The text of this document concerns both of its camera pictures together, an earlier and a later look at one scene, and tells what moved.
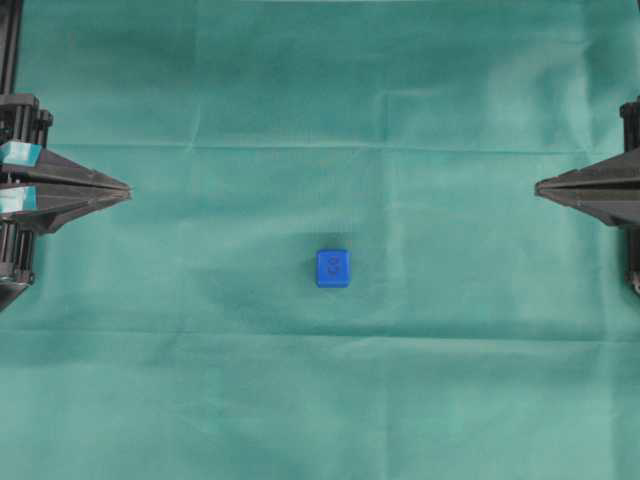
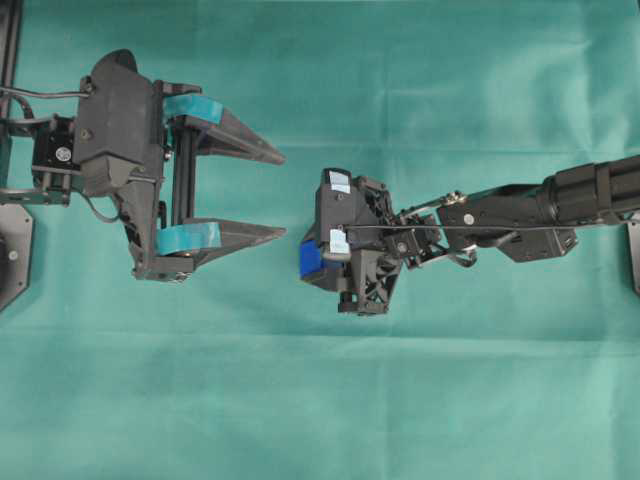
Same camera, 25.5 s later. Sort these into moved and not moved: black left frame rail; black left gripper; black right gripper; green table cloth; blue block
Moved: black left gripper; black right gripper; blue block
Not moved: green table cloth; black left frame rail
